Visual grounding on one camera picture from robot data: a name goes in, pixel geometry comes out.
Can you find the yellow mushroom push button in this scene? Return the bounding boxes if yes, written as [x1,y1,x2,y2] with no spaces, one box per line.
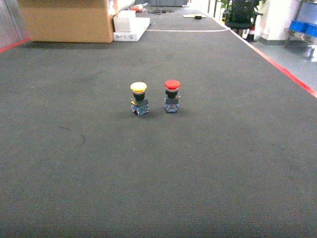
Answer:
[130,82,149,116]

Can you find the red mushroom push button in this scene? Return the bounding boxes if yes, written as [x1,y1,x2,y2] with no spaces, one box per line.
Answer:
[164,79,181,113]

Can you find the white flat carton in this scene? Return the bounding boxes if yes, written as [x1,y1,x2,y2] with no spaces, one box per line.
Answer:
[113,17,150,42]

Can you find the small white box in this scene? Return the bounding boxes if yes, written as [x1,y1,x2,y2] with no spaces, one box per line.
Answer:
[113,10,136,32]

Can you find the large brown cardboard box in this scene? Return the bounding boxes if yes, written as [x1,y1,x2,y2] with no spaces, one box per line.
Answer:
[17,0,118,43]

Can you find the black office chair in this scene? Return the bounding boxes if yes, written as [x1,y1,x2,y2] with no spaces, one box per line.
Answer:
[223,0,263,30]

